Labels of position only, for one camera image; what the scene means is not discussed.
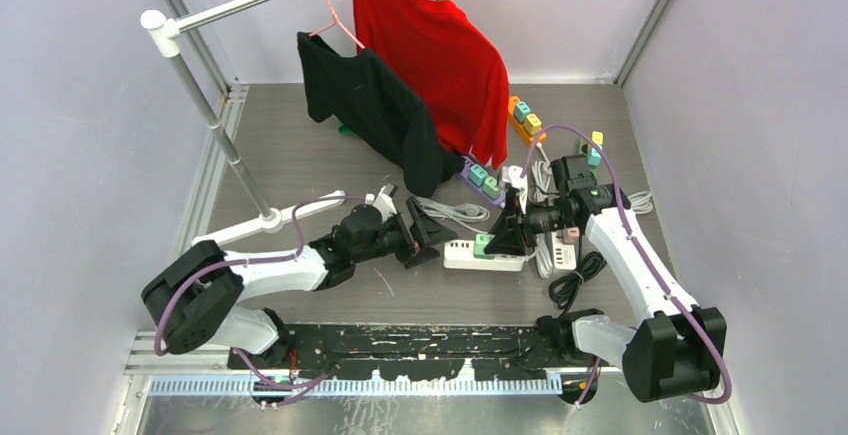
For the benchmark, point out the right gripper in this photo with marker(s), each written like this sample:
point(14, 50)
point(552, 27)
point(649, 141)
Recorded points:
point(513, 225)

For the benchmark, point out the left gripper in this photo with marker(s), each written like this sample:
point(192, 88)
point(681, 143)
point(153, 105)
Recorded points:
point(418, 240)

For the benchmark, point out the green plug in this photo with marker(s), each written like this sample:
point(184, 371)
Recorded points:
point(481, 241)

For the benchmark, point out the white power strip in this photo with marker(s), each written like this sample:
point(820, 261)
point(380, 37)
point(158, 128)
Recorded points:
point(564, 256)
point(459, 255)

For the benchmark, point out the pink plug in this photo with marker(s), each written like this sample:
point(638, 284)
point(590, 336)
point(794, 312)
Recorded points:
point(571, 235)

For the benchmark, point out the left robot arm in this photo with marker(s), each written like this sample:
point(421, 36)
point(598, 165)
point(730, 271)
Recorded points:
point(197, 299)

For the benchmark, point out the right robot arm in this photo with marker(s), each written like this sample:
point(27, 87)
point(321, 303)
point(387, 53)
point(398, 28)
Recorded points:
point(677, 347)

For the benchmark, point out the purple power strip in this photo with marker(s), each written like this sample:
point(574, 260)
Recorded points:
point(483, 183)

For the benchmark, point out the orange power strip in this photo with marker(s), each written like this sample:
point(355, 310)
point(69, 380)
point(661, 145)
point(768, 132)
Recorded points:
point(523, 120)

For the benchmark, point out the green power strip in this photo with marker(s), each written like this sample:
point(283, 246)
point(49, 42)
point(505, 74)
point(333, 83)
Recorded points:
point(592, 151)

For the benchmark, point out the black garment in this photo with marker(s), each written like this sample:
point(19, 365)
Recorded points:
point(370, 99)

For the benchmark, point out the red sweater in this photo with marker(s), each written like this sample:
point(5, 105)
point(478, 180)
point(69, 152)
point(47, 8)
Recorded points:
point(444, 58)

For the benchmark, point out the pink hanger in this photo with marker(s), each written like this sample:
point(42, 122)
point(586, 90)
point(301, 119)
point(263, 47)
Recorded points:
point(337, 22)

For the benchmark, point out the metal clothes rack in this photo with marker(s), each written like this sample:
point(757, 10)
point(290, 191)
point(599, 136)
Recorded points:
point(166, 32)

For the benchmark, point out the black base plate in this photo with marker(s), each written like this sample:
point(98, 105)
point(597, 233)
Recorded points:
point(418, 352)

